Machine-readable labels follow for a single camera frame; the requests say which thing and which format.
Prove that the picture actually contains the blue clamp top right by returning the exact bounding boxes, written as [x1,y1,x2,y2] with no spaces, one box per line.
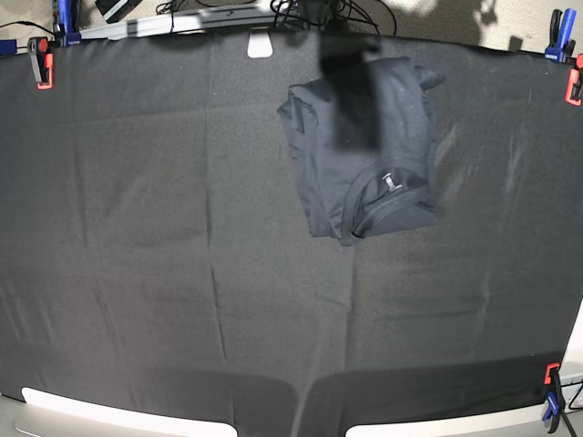
[544,8,577,63]

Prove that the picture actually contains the orange blue clamp bottom right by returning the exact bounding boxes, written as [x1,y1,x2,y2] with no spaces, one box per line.
[542,362,578,437]

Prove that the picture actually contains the black t-shirt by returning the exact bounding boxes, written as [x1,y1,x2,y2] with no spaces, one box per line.
[278,57,445,246]

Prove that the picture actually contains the aluminium frame rail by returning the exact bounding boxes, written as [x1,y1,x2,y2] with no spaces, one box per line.
[80,5,274,41]

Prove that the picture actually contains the orange clamp top left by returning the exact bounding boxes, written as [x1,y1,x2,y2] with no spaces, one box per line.
[27,37,53,90]

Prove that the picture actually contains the blue clamp top left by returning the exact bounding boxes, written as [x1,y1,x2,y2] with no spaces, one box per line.
[52,0,82,46]

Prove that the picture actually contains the black cable bundle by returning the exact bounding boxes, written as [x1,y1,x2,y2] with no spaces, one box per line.
[268,0,397,36]

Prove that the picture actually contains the white tab on table edge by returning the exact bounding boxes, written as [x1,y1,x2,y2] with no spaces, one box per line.
[247,28,274,59]

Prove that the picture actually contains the black table cover cloth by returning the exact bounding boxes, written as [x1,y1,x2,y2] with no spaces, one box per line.
[1,33,582,436]

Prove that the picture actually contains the orange clamp top right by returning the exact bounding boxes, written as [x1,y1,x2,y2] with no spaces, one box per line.
[565,54,583,107]

